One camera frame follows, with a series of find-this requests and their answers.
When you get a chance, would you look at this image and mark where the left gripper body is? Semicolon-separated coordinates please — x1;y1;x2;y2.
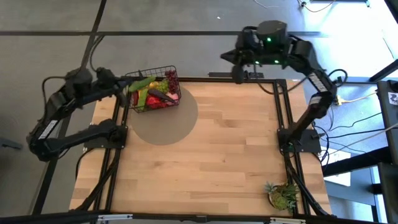
95;67;133;106

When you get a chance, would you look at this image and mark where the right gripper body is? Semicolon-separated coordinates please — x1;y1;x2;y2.
220;29;261;85

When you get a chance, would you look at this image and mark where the purple grape bunch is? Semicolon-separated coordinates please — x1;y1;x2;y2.
164;70;180;94

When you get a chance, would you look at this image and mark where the purple eggplant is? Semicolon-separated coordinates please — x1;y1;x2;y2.
147;88;177;105

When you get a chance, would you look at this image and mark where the black left wrist camera cable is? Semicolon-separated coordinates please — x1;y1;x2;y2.
89;34;106;73

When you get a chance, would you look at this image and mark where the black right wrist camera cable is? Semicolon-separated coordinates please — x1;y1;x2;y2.
253;67;308;95

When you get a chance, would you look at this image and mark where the black wire basket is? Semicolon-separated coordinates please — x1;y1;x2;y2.
124;65;182;113

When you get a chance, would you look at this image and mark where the green cucumber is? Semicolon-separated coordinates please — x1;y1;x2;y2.
128;76;157;93

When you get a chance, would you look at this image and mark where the dark equipment cart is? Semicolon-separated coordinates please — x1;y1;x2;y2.
376;79;398;224

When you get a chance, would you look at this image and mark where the thin floor cable with plug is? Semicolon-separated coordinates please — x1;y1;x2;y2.
297;0;336;14

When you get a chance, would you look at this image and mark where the white power cable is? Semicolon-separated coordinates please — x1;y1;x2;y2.
340;91;379;105

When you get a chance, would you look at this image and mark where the round grey mat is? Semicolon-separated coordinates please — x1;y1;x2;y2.
127;86;199;146

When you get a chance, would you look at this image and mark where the red apple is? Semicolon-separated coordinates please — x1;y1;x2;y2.
146;95;167;110

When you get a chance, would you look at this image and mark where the black flat metal bar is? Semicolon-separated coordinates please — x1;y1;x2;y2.
208;71;265;79

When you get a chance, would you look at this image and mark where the grey floor object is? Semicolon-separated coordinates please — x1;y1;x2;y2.
0;136;23;152

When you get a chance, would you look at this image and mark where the green grape bunch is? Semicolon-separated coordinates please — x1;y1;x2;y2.
155;79;170;93

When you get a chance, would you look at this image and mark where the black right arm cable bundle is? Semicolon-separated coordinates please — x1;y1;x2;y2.
285;152;332;217

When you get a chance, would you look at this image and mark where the potted succulent plant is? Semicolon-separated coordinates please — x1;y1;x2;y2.
263;182;300;211

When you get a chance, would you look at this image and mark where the black diagonal beam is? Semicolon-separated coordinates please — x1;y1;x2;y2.
322;146;398;178

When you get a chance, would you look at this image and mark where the black left arm cable bundle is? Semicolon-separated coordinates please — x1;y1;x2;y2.
74;148;122;212

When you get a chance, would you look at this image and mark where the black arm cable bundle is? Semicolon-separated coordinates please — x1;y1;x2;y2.
285;152;332;217
74;148;122;212

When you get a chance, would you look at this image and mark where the silver aluminium bracket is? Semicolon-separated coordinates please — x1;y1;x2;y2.
269;217;307;224
97;213;134;222

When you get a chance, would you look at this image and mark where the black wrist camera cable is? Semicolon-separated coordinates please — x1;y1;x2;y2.
253;67;308;95
89;34;106;73

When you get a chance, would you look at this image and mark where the black T-shaped floor stand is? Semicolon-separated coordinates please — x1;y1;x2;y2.
337;58;398;85

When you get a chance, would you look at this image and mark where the black aluminium table frame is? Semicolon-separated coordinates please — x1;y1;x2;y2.
0;75;398;224

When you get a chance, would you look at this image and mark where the green pea pod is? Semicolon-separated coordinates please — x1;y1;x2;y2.
136;88;149;111

